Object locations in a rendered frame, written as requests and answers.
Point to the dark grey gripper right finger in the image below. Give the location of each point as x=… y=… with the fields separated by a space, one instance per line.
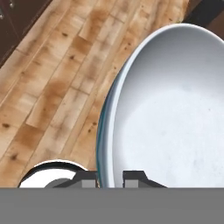
x=131 y=178

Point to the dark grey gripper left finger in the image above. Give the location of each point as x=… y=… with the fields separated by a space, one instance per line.
x=89 y=178

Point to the white bowl with teal outside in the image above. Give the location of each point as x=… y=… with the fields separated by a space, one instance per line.
x=172 y=116

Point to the white cup with black rim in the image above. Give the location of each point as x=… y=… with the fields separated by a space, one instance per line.
x=40 y=178

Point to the dark brown cupboard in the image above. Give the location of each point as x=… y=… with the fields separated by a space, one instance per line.
x=14 y=26

